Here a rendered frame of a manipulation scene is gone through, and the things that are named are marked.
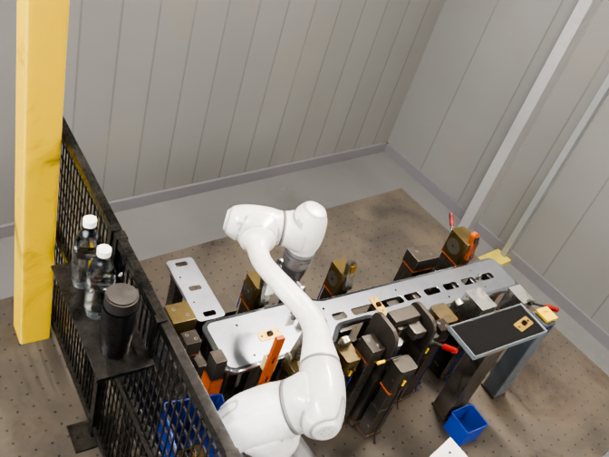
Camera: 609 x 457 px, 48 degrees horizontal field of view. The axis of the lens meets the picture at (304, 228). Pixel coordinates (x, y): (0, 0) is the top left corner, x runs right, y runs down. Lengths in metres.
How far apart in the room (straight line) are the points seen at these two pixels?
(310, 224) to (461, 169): 3.17
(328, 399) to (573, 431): 1.63
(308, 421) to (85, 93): 2.43
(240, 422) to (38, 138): 0.93
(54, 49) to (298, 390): 1.02
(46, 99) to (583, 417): 2.35
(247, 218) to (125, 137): 2.05
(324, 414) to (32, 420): 1.12
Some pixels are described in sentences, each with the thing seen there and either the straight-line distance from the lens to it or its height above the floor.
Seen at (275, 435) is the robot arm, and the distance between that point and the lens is 1.64.
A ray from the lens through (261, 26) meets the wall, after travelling 3.98.
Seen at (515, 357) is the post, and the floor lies 0.93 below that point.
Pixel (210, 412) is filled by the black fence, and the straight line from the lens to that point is 1.41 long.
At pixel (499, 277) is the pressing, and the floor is 1.00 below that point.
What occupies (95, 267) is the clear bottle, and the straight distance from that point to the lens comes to 1.58.
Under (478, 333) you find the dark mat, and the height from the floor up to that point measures 1.16.
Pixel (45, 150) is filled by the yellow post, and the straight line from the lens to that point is 2.03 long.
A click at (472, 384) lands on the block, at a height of 0.90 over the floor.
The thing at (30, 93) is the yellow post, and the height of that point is 1.69.
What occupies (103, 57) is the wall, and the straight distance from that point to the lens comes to 3.57.
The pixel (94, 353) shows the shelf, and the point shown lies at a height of 1.43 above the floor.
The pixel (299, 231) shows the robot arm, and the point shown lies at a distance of 1.94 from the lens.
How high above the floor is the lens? 2.69
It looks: 38 degrees down
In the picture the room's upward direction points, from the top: 20 degrees clockwise
